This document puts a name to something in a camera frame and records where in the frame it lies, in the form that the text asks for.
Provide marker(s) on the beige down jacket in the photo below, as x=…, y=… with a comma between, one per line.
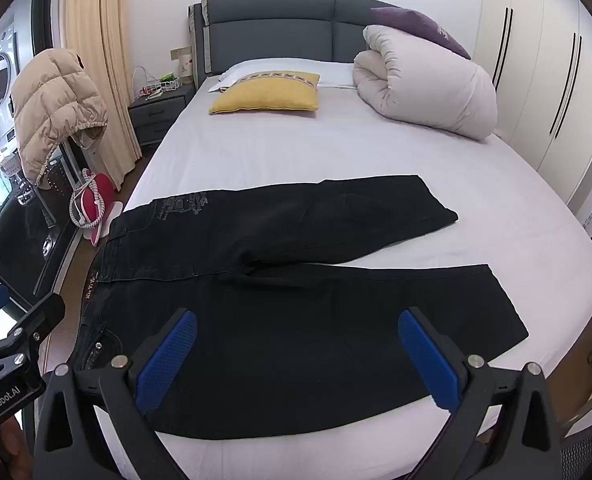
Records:
x=50, y=100

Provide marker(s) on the grey padded headboard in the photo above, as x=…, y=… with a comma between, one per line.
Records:
x=276, y=25

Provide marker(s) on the white bed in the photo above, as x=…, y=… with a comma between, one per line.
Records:
x=301, y=150

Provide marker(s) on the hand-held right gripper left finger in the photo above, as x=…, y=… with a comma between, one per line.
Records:
x=168, y=365

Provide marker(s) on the grey nightstand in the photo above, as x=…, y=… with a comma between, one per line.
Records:
x=155, y=115

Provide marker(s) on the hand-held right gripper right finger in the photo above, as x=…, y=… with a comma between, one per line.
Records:
x=428, y=360

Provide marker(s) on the beige curtain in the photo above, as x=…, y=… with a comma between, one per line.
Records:
x=100, y=35

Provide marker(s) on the white wardrobe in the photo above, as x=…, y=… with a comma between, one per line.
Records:
x=541, y=60

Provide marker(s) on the black pants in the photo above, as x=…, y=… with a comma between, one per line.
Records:
x=276, y=335

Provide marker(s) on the red and white bag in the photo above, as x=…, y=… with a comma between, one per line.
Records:
x=98, y=200

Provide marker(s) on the grey mesh chair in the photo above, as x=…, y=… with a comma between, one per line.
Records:
x=591, y=455

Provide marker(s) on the purple pillow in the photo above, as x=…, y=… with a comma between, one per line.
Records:
x=421, y=22

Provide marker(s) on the wall outlet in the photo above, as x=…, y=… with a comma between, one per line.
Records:
x=179, y=53

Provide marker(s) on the white pillow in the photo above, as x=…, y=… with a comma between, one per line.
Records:
x=276, y=66

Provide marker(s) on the yellow pillow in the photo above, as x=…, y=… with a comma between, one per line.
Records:
x=266, y=92

